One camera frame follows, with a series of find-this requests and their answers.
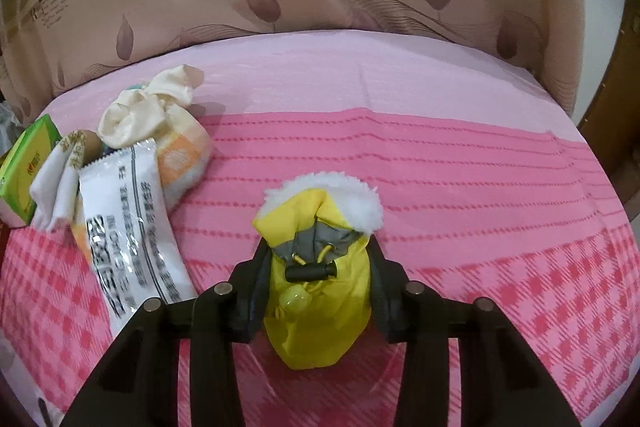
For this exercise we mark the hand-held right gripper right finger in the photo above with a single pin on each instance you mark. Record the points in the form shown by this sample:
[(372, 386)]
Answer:
[(382, 302)]

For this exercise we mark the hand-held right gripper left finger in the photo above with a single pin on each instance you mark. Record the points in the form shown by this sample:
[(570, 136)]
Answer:
[(255, 297)]

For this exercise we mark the yellow pouch with white fleece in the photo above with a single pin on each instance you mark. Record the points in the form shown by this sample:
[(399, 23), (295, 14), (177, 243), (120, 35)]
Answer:
[(320, 322)]

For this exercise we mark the cream satin scrunchie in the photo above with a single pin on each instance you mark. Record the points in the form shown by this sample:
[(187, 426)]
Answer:
[(125, 117)]

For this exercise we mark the pink checked blanket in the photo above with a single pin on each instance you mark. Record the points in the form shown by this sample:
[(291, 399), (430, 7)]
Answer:
[(450, 207)]

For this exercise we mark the white printed snack packet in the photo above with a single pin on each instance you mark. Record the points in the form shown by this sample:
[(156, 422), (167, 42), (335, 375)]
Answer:
[(130, 232)]

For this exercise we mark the polka dot pastel towel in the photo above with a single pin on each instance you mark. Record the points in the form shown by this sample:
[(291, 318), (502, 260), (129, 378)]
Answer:
[(185, 162)]

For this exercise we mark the white folded cloth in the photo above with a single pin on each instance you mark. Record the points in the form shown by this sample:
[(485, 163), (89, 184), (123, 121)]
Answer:
[(50, 187)]

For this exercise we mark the green tissue pack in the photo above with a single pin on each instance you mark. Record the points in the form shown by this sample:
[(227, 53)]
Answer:
[(25, 172)]

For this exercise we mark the brown wooden furniture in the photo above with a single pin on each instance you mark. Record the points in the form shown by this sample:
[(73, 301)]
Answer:
[(607, 107)]

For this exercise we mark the grey plastic bag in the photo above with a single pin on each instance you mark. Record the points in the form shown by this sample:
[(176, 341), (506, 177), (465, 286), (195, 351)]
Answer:
[(10, 127)]

